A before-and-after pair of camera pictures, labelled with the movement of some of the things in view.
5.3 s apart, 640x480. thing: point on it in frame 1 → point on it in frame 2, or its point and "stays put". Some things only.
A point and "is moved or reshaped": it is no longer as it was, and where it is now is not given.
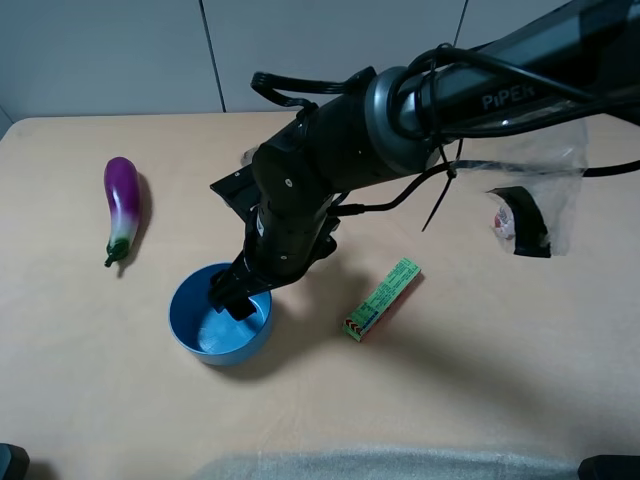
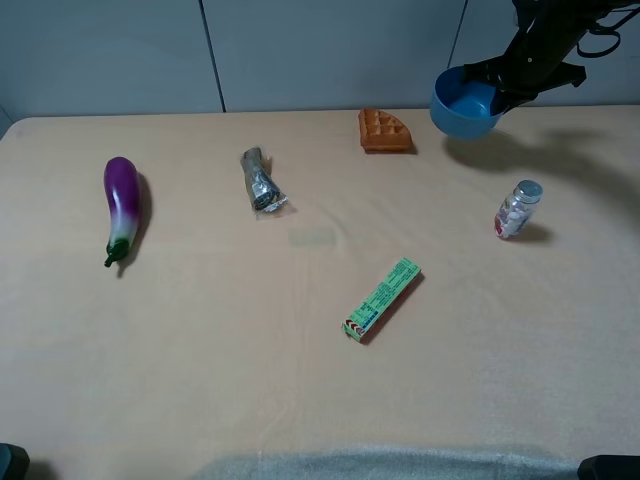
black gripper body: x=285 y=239 → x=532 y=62
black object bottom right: x=609 y=467 stays put
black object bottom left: x=14 y=462 stays put
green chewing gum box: x=367 y=317 stays put
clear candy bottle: x=553 y=198 → x=515 y=210
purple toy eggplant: x=122 y=184 stays put
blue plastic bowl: x=212 y=337 is moved or reshaped
